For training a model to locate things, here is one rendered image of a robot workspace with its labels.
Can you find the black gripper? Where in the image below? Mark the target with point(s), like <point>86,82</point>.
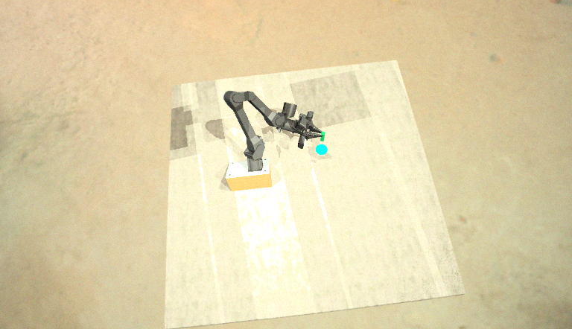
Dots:
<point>306,134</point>

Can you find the cyan circle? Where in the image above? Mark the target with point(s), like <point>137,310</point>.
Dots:
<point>321,149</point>

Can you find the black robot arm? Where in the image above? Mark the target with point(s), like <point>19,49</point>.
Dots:
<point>255,144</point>

